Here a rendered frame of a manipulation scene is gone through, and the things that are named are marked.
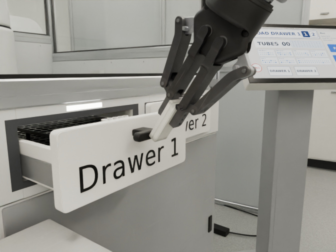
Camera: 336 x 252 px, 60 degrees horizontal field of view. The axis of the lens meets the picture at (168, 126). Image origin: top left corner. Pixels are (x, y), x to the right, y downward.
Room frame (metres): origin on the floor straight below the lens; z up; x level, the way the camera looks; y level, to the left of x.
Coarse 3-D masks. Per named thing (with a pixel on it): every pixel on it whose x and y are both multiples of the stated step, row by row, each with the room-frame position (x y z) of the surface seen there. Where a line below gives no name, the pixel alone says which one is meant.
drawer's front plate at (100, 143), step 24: (120, 120) 0.44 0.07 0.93; (144, 120) 0.48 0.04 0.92; (72, 144) 0.37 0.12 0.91; (96, 144) 0.40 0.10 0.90; (120, 144) 0.43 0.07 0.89; (144, 144) 0.48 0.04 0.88; (168, 144) 0.53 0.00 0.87; (72, 168) 0.36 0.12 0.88; (144, 168) 0.48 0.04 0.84; (72, 192) 0.36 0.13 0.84; (96, 192) 0.39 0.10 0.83
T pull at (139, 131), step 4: (136, 128) 0.46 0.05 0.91; (140, 128) 0.46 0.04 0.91; (144, 128) 0.46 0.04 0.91; (148, 128) 0.46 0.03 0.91; (152, 128) 0.45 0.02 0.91; (132, 132) 0.45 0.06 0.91; (136, 132) 0.42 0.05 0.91; (140, 132) 0.42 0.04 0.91; (144, 132) 0.43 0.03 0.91; (148, 132) 0.43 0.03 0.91; (136, 136) 0.42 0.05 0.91; (140, 136) 0.42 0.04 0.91; (144, 136) 0.43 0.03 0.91; (148, 136) 0.43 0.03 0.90; (136, 140) 0.42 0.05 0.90; (140, 140) 0.42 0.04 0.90
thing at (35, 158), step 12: (24, 144) 0.44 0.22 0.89; (36, 144) 0.42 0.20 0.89; (24, 156) 0.43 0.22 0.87; (36, 156) 0.42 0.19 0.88; (48, 156) 0.40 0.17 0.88; (24, 168) 0.43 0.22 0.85; (36, 168) 0.41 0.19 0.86; (48, 168) 0.39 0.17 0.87; (36, 180) 0.41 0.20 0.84; (48, 180) 0.39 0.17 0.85
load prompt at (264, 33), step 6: (264, 30) 1.25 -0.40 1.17; (270, 30) 1.25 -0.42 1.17; (276, 30) 1.26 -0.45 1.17; (282, 30) 1.26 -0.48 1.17; (288, 30) 1.27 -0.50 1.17; (294, 30) 1.27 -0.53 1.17; (300, 30) 1.28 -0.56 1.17; (306, 30) 1.28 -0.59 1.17; (312, 30) 1.29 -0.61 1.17; (258, 36) 1.22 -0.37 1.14; (264, 36) 1.22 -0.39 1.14; (270, 36) 1.23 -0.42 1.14; (276, 36) 1.23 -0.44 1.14; (282, 36) 1.24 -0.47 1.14; (288, 36) 1.24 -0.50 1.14; (294, 36) 1.25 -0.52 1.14; (300, 36) 1.25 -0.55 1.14; (306, 36) 1.26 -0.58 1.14; (312, 36) 1.26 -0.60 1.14; (318, 36) 1.27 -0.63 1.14
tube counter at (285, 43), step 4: (280, 40) 1.22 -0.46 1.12; (284, 40) 1.22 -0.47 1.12; (288, 40) 1.23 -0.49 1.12; (292, 40) 1.23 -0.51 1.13; (296, 40) 1.23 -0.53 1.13; (300, 40) 1.24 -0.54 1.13; (304, 40) 1.24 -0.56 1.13; (308, 40) 1.24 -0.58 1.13; (312, 40) 1.25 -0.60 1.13; (316, 40) 1.25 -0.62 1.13; (320, 40) 1.25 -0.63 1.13; (284, 44) 1.21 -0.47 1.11; (288, 44) 1.21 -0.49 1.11; (292, 44) 1.22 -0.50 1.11; (296, 44) 1.22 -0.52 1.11; (300, 44) 1.22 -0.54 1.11; (304, 44) 1.22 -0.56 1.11; (308, 44) 1.23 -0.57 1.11; (312, 44) 1.23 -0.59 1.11; (316, 44) 1.23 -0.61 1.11; (320, 44) 1.24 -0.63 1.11
